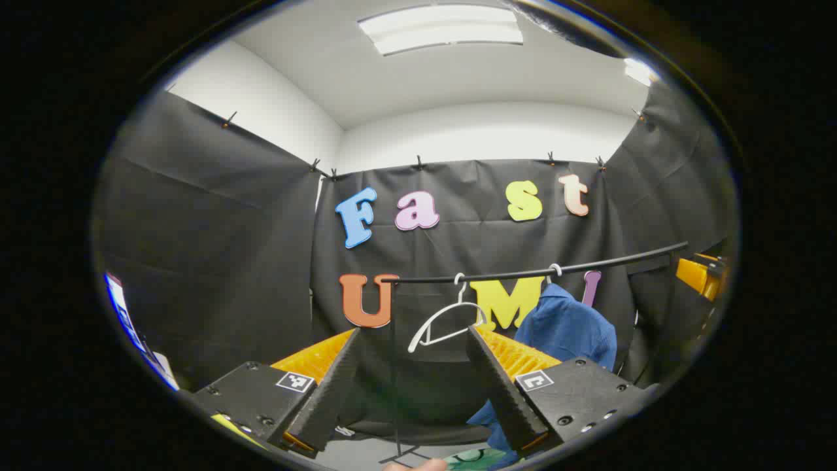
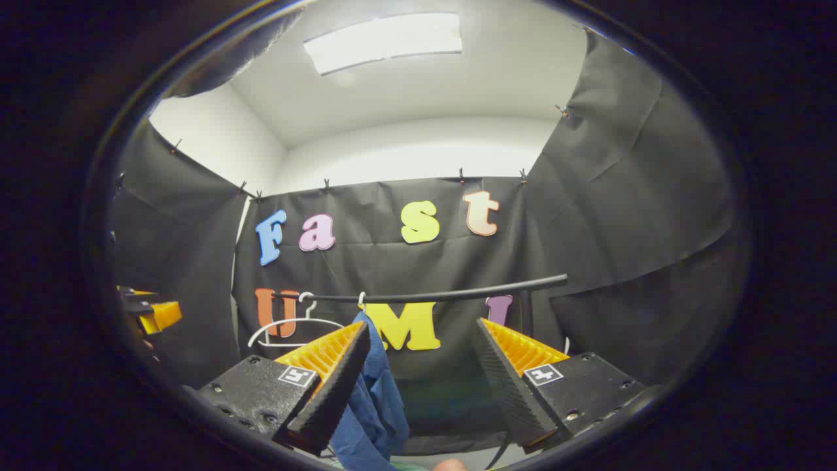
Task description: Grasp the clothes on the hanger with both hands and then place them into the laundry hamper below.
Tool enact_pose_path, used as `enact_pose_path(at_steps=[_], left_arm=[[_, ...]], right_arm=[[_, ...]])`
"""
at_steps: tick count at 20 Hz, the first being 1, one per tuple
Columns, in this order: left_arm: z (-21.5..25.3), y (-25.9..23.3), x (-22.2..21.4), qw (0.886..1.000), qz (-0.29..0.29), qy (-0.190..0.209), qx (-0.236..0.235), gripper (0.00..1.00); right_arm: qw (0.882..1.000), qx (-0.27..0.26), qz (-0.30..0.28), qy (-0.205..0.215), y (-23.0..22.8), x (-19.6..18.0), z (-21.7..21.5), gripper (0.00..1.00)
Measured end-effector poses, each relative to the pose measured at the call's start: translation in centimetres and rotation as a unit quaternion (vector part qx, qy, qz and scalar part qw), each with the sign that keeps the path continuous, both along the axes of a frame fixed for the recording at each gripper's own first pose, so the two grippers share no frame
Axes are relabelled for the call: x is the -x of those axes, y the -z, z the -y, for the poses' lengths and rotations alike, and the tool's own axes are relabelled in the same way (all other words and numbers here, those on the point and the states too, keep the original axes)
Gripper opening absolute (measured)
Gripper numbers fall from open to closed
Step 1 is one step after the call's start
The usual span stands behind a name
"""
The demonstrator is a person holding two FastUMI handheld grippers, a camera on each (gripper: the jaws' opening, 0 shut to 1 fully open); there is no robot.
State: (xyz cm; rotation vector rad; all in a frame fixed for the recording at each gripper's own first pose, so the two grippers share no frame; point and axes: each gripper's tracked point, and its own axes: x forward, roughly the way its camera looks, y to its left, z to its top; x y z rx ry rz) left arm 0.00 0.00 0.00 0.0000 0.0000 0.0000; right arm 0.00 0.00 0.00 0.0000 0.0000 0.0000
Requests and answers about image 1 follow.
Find large ceiling light panel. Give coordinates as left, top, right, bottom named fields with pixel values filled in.
left=358, top=5, right=524, bottom=57

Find black clothes rack rail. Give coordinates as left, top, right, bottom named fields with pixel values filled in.
left=378, top=241, right=691, bottom=466

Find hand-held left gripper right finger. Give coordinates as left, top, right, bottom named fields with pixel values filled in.
left=466, top=325, right=658, bottom=459

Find small ceiling light panel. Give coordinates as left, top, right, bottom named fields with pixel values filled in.
left=623, top=58, right=657, bottom=87

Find black backdrop cloth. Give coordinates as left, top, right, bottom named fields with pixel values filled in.
left=95, top=82, right=736, bottom=445

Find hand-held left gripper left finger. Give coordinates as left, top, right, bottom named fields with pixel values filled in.
left=192, top=327, right=362, bottom=459

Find green printed laundry hamper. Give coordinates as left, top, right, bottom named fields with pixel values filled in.
left=445, top=448, right=507, bottom=470

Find blue corduroy shirt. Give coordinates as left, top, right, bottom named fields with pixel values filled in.
left=468, top=283, right=619, bottom=468

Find white and blue printed board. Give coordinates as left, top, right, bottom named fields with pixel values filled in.
left=105, top=273, right=180, bottom=392

